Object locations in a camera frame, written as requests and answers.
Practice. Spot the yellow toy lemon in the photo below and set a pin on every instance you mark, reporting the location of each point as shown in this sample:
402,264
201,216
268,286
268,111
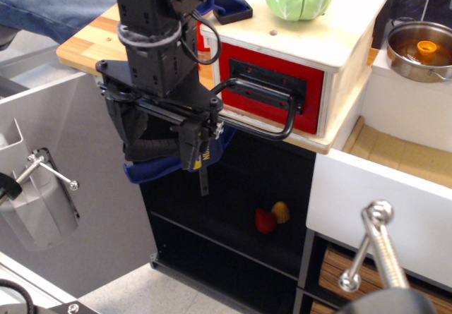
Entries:
281,212

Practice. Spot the orange toy in pot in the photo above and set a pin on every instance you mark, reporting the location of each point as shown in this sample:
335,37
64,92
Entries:
426,48

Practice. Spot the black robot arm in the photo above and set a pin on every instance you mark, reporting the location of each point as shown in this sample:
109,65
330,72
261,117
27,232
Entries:
160,37

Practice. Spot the red drawer with black handle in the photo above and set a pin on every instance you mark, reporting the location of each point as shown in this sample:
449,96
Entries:
266,83

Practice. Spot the stainless steel pot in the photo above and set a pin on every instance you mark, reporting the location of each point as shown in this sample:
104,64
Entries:
404,58

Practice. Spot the person leg in jeans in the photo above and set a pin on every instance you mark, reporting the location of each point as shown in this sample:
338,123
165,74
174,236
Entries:
56,19

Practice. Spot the light wooden box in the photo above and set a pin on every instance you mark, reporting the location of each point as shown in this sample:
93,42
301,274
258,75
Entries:
336,43

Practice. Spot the white toy sink unit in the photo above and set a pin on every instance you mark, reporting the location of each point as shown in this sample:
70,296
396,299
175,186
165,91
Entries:
343,184

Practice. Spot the grey cabinet door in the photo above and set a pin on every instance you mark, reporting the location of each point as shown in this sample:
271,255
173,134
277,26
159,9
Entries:
79,223

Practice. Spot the black shelf cabinet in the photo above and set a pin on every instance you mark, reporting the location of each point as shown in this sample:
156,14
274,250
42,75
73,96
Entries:
213,239

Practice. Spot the red toy strawberry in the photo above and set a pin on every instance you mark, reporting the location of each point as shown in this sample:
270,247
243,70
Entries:
265,221

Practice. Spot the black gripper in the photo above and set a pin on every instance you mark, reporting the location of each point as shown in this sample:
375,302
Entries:
188,102

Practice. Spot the blue Irwin bar clamp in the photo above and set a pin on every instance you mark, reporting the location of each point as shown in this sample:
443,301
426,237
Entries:
226,11

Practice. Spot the silver clamp screw right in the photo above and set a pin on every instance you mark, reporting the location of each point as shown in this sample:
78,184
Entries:
376,217

